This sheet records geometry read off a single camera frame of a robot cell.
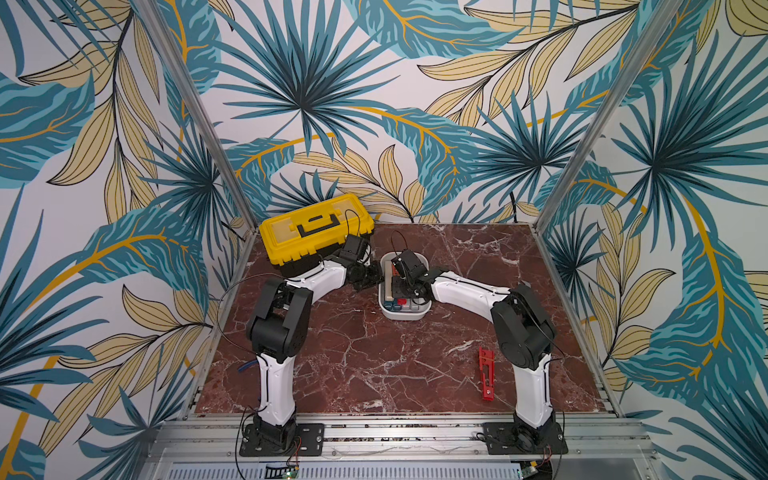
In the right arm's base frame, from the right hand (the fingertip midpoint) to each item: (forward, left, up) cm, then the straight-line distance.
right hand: (397, 286), depth 97 cm
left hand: (+1, +4, +2) cm, 5 cm away
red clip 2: (-25, -24, -5) cm, 36 cm away
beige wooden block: (0, +3, +3) cm, 4 cm away
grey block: (-6, -5, -3) cm, 8 cm away
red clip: (-6, -1, +1) cm, 6 cm away
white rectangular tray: (-7, 0, -3) cm, 7 cm away
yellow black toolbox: (+10, +29, +13) cm, 33 cm away
